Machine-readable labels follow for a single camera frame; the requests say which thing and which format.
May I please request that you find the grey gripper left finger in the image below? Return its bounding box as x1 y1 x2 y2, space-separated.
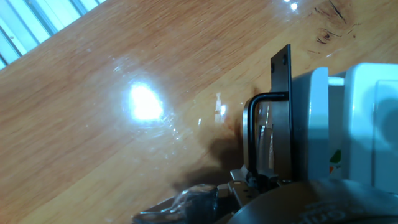
132 166 259 224

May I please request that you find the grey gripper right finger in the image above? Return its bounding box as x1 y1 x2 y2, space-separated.
257 168 280 192

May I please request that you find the white plastic drawer cabinet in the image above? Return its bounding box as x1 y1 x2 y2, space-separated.
341 62 398 194

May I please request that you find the multicoloured puzzle cube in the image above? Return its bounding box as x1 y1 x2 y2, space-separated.
329 149 342 175

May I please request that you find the glossy wooden board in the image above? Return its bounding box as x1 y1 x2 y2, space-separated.
0 0 398 224

